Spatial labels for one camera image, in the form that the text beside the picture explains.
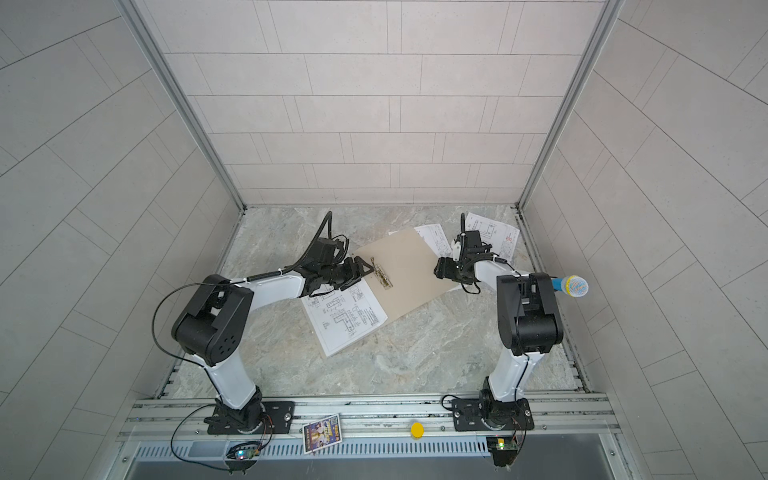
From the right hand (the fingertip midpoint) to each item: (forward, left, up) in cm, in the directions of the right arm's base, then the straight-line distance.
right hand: (444, 269), depth 98 cm
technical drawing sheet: (-14, +33, -1) cm, 36 cm away
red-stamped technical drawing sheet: (+13, -23, -2) cm, 27 cm away
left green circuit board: (-45, +51, +3) cm, 69 cm away
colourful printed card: (-43, +35, +1) cm, 56 cm away
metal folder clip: (-1, +21, 0) cm, 21 cm away
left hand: (-3, +22, +7) cm, 23 cm away
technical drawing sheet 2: (+13, +1, 0) cm, 13 cm away
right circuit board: (-48, -6, -3) cm, 48 cm away
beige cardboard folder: (-3, +14, 0) cm, 14 cm away
